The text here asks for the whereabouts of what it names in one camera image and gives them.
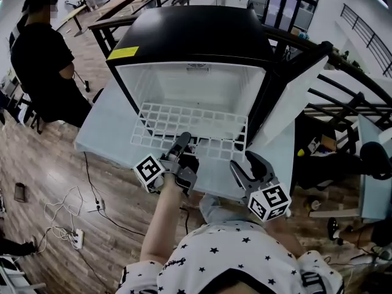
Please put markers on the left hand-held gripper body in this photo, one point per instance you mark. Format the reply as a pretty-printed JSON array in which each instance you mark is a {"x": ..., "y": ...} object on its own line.
[{"x": 149, "y": 169}]

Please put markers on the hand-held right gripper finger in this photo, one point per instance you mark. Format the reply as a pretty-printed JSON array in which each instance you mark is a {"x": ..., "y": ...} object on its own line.
[
  {"x": 240, "y": 173},
  {"x": 265, "y": 167}
]

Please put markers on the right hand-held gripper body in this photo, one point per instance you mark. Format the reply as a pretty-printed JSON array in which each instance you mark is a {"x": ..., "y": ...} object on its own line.
[{"x": 269, "y": 202}]

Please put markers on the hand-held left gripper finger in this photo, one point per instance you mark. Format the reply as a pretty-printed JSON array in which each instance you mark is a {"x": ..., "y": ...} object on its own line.
[{"x": 182, "y": 142}]

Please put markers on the white wire shelf rack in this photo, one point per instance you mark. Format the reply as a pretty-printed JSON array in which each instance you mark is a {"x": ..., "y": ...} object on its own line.
[{"x": 196, "y": 111}]

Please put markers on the black mini fridge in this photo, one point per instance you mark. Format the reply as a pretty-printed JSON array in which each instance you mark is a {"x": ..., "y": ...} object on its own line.
[{"x": 190, "y": 29}]

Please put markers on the person's right forearm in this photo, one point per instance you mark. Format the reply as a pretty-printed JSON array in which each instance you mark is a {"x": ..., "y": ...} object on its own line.
[{"x": 284, "y": 237}]

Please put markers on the person's left forearm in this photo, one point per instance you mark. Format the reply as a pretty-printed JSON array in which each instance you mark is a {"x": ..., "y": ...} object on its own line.
[{"x": 159, "y": 225}]

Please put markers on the small yellow object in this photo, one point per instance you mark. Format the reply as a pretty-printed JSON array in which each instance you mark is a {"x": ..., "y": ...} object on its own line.
[{"x": 301, "y": 152}]

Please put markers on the drink cup with straw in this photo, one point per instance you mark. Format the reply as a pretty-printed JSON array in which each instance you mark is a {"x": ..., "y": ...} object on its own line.
[{"x": 314, "y": 205}]

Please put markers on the person's grey shorts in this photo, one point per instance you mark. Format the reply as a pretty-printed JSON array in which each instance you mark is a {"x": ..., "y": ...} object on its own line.
[{"x": 220, "y": 213}]

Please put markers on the white paper card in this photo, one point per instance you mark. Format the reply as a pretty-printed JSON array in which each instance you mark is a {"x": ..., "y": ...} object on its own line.
[{"x": 314, "y": 145}]

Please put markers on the white power strip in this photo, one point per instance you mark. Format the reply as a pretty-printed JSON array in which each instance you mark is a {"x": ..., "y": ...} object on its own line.
[
  {"x": 78, "y": 239},
  {"x": 97, "y": 206}
]

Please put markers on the person's white star print shirt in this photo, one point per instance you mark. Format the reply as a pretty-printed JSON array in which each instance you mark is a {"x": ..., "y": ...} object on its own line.
[{"x": 229, "y": 256}]

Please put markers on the brown cardboard box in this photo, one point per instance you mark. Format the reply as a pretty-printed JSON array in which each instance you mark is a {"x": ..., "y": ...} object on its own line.
[{"x": 328, "y": 142}]

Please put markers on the black office chair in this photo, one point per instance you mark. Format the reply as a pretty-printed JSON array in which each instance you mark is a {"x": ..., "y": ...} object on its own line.
[{"x": 375, "y": 158}]

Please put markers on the black framed glass doors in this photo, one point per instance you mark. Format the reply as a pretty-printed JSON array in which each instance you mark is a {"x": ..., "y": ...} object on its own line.
[{"x": 284, "y": 8}]

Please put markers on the black metal railing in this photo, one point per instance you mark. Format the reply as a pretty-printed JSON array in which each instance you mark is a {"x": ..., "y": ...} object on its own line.
[{"x": 367, "y": 34}]

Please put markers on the wooden desk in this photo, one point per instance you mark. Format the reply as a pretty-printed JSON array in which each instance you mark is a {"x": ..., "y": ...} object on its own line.
[{"x": 72, "y": 14}]

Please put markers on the ceiling tube light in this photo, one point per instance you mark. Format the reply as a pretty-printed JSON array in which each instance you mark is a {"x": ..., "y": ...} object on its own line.
[{"x": 379, "y": 0}]

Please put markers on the white metal frame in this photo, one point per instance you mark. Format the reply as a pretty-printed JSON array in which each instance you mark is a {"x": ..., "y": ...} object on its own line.
[{"x": 30, "y": 286}]

